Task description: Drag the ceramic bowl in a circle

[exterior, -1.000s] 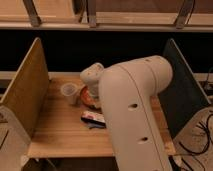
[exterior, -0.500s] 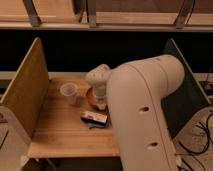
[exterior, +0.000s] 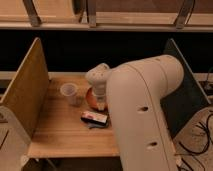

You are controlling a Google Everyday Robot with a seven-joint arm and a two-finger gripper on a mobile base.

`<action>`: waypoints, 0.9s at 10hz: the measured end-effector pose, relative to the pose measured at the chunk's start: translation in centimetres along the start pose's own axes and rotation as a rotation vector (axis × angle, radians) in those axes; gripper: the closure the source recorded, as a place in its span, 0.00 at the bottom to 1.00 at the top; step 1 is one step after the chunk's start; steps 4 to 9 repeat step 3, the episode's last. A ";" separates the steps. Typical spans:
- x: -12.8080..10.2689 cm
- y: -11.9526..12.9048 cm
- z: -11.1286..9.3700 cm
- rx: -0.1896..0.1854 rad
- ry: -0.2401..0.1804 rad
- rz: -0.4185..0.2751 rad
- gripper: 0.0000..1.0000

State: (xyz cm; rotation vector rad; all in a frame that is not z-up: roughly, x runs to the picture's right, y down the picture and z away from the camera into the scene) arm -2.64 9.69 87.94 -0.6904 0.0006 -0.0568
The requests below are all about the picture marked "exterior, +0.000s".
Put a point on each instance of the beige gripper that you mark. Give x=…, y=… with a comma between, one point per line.
x=99, y=90

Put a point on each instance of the orange ceramic bowl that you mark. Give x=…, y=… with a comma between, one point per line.
x=92, y=100

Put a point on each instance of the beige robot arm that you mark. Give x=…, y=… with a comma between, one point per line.
x=132, y=94

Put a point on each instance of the small printed box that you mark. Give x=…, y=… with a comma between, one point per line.
x=94, y=120

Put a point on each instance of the left wooden side panel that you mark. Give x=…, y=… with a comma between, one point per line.
x=23, y=98

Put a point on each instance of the right dark side panel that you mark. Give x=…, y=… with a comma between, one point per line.
x=188, y=103

